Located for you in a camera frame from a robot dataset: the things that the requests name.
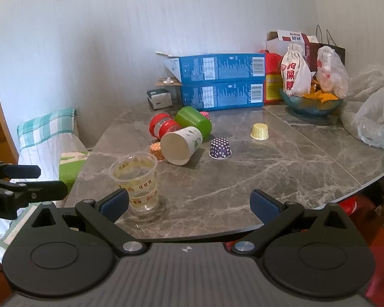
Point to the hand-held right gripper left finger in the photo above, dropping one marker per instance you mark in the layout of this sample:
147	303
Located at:
115	204

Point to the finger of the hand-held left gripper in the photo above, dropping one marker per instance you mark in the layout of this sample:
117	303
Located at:
22	171
44	190

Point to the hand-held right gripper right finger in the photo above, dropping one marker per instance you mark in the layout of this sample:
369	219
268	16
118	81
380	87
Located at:
264	205

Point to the white paper cup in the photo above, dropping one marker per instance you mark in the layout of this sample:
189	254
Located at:
176	147

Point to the clear printed plastic cup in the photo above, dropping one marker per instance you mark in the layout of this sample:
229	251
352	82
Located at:
132	179

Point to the green plastic cup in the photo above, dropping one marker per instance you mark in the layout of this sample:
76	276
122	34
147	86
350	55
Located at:
193	122

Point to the green tissue box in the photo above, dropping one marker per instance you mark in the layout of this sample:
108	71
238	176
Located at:
71	166

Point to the green checked towel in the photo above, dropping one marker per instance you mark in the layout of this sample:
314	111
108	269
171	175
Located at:
48	126

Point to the orange dotted cupcake liner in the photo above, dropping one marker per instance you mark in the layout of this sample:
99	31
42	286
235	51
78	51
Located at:
155	152

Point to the purple dotted cupcake liner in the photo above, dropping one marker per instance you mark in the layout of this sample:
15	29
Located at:
220	148

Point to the yellow striped cupcake liner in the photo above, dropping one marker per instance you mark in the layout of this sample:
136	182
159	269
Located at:
259	131

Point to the red plastic object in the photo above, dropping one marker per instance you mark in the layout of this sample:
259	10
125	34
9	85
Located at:
350	205

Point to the red-lid clear jar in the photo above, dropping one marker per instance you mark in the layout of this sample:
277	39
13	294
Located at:
160	124

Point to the red dotted cupcake liner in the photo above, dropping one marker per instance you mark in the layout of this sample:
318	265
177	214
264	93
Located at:
205	115

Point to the blue glass bowl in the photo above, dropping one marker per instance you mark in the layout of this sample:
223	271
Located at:
310	107

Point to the small black white device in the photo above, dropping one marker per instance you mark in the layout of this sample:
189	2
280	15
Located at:
159	98

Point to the blue cardboard box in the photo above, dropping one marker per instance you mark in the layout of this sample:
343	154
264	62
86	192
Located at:
217	67
220	94

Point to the orange snack wrappers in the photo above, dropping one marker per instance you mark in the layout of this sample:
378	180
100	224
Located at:
321	96

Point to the red snack packet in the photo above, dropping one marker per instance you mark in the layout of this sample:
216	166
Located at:
273	81

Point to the flat brown cardboard piece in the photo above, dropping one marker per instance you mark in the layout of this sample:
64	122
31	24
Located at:
166	83

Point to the clear plastic bag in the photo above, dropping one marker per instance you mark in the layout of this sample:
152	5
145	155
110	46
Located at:
376	118
368	80

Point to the white red-print plastic bag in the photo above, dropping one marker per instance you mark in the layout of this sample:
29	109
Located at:
331	72

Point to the white open cardboard box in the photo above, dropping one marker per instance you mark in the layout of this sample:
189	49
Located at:
286	40

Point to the dark paper shopping bag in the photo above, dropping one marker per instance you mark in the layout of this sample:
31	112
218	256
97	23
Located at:
334	52

